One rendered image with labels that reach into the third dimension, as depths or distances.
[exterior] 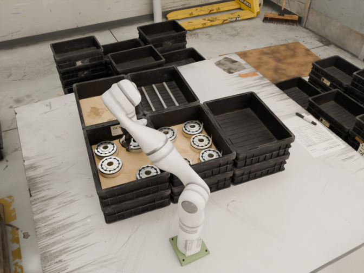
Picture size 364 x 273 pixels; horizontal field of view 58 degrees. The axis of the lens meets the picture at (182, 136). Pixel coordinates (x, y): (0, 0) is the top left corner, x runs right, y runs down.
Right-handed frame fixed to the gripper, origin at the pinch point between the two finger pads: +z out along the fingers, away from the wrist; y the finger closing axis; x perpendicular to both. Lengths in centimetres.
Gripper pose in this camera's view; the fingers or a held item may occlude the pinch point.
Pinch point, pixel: (131, 145)
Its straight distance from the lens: 157.7
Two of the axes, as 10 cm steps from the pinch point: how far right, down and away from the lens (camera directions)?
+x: 8.5, 3.5, -3.9
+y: -5.3, 5.7, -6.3
